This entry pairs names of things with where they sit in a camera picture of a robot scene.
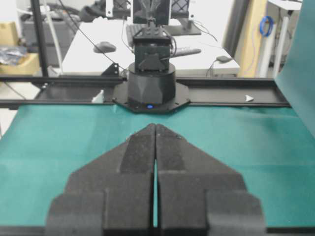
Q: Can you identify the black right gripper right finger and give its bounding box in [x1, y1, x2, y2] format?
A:
[156, 124, 266, 236]

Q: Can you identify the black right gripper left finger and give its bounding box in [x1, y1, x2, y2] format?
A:
[45, 124, 156, 236]

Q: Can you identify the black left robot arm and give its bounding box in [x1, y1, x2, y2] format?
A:
[112, 17, 190, 114]

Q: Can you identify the green table mat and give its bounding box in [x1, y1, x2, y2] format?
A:
[0, 105, 315, 227]

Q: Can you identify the black computer mouse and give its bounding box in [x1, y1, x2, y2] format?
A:
[93, 41, 117, 53]

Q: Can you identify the white desk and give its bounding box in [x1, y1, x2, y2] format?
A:
[62, 18, 240, 77]

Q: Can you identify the green backdrop sheet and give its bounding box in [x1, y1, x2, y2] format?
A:
[275, 0, 315, 135]

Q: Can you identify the computer monitor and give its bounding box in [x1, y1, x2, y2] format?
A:
[131, 0, 171, 25]

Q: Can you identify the cardboard box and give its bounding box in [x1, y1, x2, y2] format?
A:
[0, 21, 19, 46]

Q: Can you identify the black aluminium rail frame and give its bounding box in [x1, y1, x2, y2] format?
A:
[0, 76, 290, 113]

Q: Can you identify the blue cable coil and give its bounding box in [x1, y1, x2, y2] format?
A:
[258, 15, 274, 37]

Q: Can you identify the black vertical frame post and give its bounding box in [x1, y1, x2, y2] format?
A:
[31, 0, 49, 77]

